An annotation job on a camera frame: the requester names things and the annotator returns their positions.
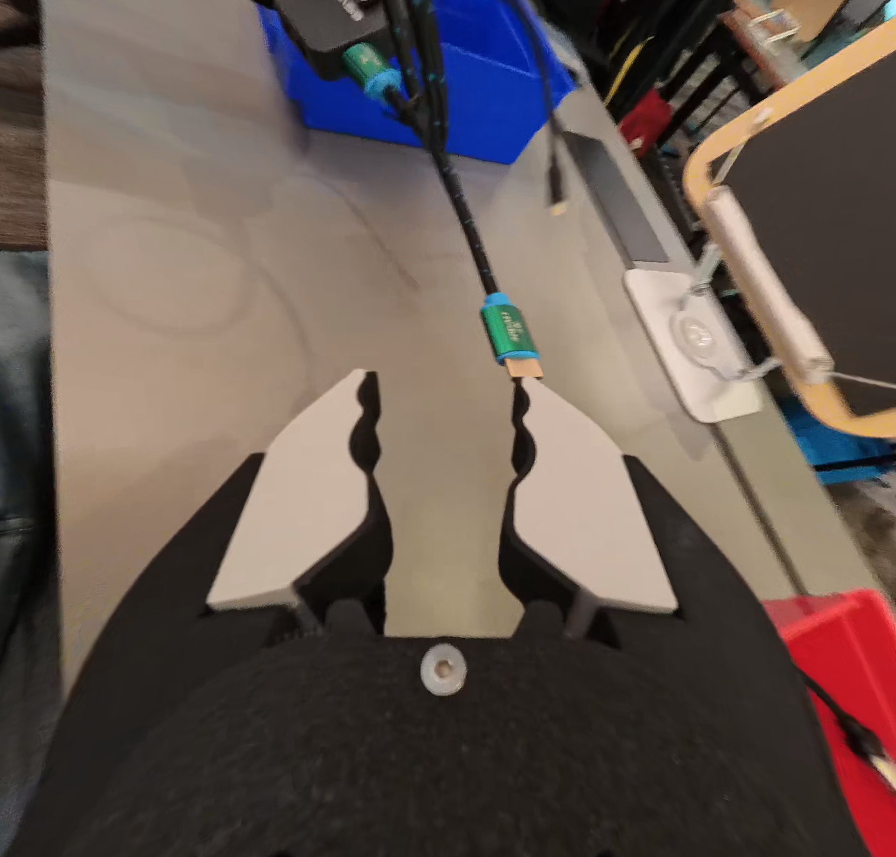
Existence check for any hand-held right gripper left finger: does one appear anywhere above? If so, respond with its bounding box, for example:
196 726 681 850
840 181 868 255
206 370 393 634

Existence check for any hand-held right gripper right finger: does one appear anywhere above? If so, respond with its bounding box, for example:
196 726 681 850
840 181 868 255
500 377 680 634

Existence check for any black usb hub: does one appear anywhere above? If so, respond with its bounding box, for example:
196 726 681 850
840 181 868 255
273 0 396 81

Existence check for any blue plastic bin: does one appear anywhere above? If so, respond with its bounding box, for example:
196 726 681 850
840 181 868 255
259 0 578 165

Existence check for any smooth black hub cable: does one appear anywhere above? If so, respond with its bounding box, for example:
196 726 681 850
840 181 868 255
427 0 572 217

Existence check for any black braided cable green plug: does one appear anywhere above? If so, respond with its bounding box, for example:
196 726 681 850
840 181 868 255
341 0 547 385

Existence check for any red plastic bin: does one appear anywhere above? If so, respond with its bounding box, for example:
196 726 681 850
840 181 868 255
763 589 896 791

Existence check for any thick black cable silver plug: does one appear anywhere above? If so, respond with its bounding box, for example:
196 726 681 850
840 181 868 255
798 669 896 791

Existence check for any silver stand base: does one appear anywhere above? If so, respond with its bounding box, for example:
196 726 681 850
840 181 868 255
623 249 778 424

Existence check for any tablet stand with dark board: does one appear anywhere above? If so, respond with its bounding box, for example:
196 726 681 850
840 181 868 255
684 25 896 441

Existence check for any white bar with wire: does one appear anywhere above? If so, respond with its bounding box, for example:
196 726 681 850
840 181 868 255
700 186 896 389

